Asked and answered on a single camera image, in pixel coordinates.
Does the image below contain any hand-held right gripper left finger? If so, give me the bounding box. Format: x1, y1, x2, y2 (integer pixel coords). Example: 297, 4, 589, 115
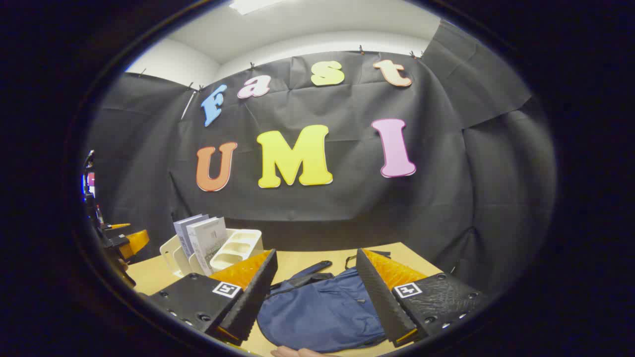
149, 249, 278, 346

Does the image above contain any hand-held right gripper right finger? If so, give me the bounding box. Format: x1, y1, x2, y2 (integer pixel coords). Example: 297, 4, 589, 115
356, 248, 487, 347

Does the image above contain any grey-blue cover book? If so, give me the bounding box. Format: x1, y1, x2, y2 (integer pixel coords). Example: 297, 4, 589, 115
173, 214, 210, 259

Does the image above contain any blue schoolbag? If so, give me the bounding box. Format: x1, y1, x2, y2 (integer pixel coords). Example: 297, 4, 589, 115
256, 250, 392, 354

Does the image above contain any white plastic bookshelf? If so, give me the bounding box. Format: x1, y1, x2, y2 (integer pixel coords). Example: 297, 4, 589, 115
159, 228, 263, 277

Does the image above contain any white book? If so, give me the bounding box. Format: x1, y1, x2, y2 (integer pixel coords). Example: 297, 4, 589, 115
188, 217, 228, 276

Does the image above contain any red and blue background object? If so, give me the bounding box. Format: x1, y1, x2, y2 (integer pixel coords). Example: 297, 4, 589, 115
82, 150, 100, 199

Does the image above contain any black backdrop cloth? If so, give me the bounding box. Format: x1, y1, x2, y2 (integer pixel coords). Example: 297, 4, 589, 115
87, 20, 556, 298

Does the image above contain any ceiling light panel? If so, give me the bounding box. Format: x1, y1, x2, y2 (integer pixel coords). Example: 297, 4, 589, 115
228, 0, 286, 15

